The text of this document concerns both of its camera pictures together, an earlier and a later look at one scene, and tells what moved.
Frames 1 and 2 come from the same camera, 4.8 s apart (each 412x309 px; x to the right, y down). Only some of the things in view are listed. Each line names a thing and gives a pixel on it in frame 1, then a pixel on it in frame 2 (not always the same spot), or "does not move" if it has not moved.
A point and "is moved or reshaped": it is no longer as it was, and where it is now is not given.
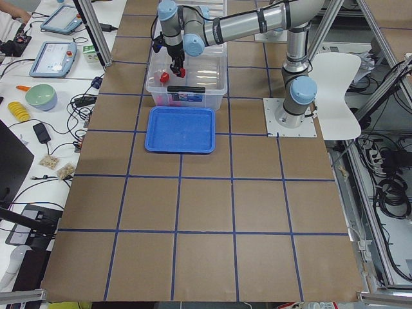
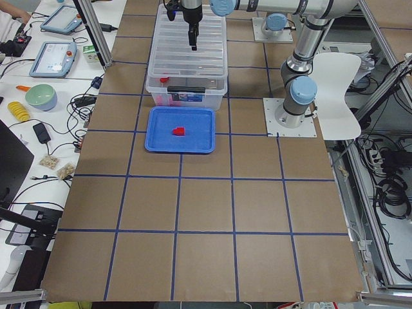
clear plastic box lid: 204,4 is moved or reshaped
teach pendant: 62,19 does not move
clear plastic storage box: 203,86 does not move
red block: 182,72 → 179,131
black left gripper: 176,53 → 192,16
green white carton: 90,54 does not move
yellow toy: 19,110 does not move
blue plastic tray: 180,130 does not move
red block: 164,77 does not move
